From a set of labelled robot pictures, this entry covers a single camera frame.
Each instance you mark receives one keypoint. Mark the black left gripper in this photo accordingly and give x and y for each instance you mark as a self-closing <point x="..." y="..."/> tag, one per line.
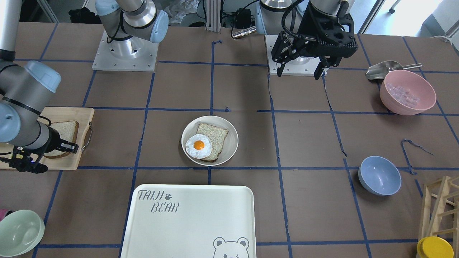
<point x="309" y="25"/>

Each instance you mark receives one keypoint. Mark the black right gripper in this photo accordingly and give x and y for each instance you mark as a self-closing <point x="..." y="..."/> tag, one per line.
<point x="53" y="140"/>

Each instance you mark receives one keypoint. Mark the bread slice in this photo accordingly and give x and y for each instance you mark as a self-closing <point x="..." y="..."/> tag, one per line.
<point x="217" y="136"/>
<point x="67" y="131"/>

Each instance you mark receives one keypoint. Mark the white round plate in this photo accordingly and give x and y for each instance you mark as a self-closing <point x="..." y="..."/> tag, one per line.
<point x="231" y="142"/>

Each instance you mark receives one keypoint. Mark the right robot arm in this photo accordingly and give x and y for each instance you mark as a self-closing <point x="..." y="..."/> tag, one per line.
<point x="25" y="91"/>

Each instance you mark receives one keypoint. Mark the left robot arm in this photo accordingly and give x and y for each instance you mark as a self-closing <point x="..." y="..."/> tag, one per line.
<point x="272" y="15"/>

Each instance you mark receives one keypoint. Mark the wooden cutting board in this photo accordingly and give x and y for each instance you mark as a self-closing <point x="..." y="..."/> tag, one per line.
<point x="27" y="129"/>

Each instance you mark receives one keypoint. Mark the metal scoop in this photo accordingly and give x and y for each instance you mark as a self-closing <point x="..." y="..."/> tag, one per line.
<point x="380" y="70"/>

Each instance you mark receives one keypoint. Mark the green bowl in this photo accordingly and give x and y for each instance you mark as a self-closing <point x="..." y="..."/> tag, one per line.
<point x="20" y="232"/>

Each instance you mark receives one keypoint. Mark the pink bowl with ice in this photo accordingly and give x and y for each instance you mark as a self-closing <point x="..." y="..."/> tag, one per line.
<point x="406" y="93"/>

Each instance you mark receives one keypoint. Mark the white bear tray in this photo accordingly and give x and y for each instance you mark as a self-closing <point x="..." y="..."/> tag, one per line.
<point x="190" y="221"/>

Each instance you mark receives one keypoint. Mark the fried egg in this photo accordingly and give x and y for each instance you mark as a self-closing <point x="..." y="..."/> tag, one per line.
<point x="198" y="146"/>

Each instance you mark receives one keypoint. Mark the blue bowl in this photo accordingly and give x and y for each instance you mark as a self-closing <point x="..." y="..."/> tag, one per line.
<point x="379" y="176"/>

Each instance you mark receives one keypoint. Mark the wooden cup rack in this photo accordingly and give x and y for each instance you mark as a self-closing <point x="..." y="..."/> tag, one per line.
<point x="440" y="199"/>

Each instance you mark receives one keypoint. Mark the yellow mug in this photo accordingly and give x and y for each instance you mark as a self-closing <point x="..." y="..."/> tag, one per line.
<point x="434" y="247"/>

